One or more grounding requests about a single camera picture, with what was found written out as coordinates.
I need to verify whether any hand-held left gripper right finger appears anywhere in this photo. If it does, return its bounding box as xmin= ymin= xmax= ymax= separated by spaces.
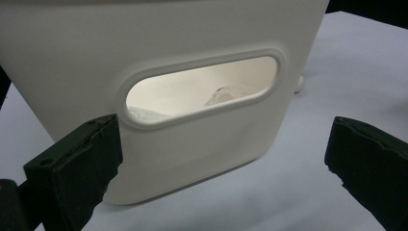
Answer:
xmin=324 ymin=115 xmax=408 ymax=231

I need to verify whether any white feather shuttlecock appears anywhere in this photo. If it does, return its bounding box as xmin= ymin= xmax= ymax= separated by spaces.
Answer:
xmin=204 ymin=86 xmax=258 ymax=108

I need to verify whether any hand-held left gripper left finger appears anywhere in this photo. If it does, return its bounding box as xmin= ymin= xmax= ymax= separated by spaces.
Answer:
xmin=23 ymin=114 xmax=124 ymax=231

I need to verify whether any pale blue table mat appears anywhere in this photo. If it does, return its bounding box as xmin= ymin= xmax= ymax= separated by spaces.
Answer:
xmin=0 ymin=11 xmax=408 ymax=231

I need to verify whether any white plastic storage bin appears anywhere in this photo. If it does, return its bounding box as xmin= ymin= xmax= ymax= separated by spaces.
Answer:
xmin=0 ymin=0 xmax=331 ymax=206

